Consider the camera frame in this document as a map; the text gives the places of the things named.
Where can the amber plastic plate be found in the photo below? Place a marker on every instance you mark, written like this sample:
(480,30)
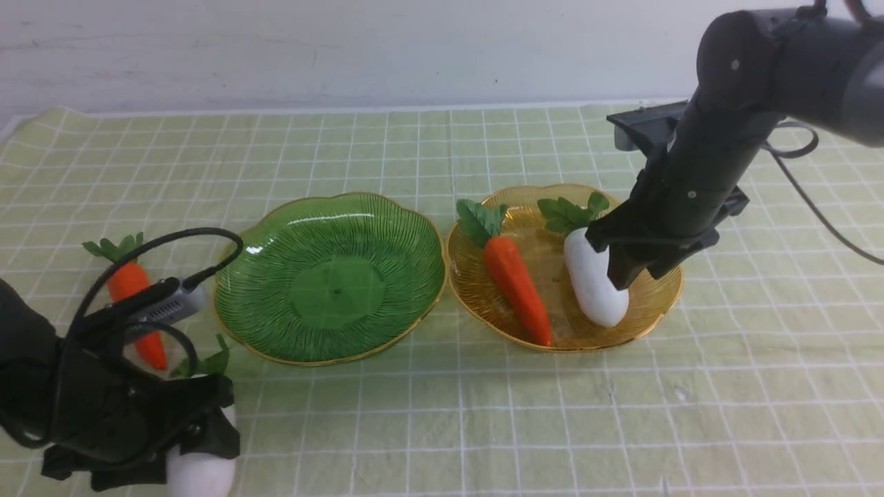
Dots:
(543,252)

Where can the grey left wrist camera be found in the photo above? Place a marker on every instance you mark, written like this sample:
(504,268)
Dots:
(169,301)

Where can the white toy radish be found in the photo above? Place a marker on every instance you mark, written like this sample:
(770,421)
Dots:
(598,299)
(200,474)

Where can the orange toy carrot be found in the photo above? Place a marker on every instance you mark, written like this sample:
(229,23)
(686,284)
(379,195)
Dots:
(126,282)
(503,261)

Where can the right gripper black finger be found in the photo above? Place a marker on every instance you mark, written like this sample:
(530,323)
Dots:
(666,261)
(626,262)

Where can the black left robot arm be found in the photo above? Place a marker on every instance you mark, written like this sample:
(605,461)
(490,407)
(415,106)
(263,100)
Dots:
(32,354)

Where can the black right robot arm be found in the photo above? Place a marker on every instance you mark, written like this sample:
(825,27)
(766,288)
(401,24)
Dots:
(757,70)

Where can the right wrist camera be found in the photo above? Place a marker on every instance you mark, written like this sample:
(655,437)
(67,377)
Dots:
(646,127)

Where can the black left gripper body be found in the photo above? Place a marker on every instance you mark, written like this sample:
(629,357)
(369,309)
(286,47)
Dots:
(122,425)

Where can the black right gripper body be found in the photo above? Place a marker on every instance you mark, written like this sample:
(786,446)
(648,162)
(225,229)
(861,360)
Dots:
(662,216)

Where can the green plastic plate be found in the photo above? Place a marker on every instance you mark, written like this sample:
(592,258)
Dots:
(326,280)

